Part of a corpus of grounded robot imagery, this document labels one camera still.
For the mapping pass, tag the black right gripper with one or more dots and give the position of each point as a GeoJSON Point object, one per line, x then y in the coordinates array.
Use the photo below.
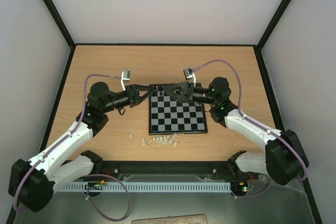
{"type": "Point", "coordinates": [188, 92]}

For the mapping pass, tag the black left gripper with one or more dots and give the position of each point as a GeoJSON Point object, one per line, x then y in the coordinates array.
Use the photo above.
{"type": "Point", "coordinates": [133, 91]}

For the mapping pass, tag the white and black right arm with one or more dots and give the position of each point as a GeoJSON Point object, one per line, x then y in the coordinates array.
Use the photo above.
{"type": "Point", "coordinates": [284, 158]}

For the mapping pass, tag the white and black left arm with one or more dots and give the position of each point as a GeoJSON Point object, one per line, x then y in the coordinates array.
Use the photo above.
{"type": "Point", "coordinates": [34, 182]}

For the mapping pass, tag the white chess pieces cluster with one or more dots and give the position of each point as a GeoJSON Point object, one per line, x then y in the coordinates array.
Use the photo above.
{"type": "Point", "coordinates": [164, 140]}

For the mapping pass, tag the small circuit board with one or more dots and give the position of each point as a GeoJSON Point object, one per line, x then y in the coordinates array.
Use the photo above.
{"type": "Point", "coordinates": [246, 186]}

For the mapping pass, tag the black and grey chessboard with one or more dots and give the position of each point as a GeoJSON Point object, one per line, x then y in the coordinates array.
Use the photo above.
{"type": "Point", "coordinates": [168, 116]}

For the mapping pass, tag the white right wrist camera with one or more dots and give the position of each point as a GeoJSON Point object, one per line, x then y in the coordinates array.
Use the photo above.
{"type": "Point", "coordinates": [189, 75]}

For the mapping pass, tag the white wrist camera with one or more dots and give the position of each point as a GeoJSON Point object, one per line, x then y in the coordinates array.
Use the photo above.
{"type": "Point", "coordinates": [125, 77]}
{"type": "Point", "coordinates": [189, 75]}

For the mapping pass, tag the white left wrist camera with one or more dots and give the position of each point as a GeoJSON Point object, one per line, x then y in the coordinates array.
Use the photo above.
{"type": "Point", "coordinates": [125, 77]}

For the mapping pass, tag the black enclosure frame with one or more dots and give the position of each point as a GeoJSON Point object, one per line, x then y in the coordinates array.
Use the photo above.
{"type": "Point", "coordinates": [156, 40]}

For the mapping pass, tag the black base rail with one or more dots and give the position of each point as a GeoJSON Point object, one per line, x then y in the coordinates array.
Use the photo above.
{"type": "Point", "coordinates": [217, 170]}

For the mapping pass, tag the light blue cable duct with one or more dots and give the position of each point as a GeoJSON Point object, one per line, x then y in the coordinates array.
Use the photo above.
{"type": "Point", "coordinates": [163, 187]}

